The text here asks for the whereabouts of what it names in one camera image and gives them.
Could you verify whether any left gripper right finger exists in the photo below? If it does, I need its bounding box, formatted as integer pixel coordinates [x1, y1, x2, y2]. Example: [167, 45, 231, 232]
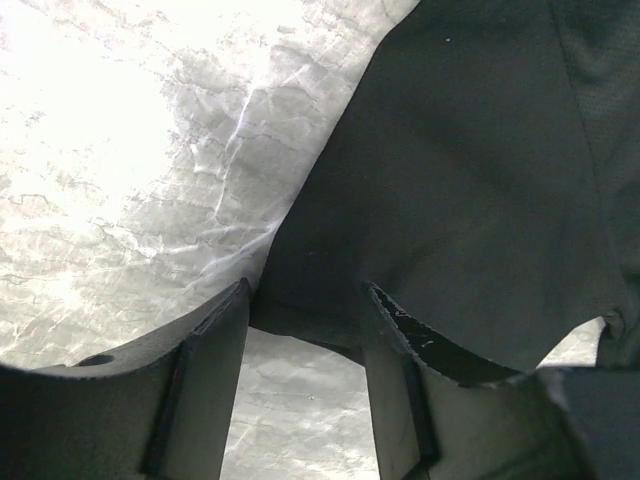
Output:
[362, 283, 596, 479]

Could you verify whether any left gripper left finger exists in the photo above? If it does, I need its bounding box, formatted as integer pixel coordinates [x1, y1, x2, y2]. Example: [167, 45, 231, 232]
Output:
[1, 280, 249, 479]

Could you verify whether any black t shirt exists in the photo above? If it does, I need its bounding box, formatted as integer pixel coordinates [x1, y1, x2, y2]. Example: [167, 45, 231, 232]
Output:
[250, 1, 639, 370]

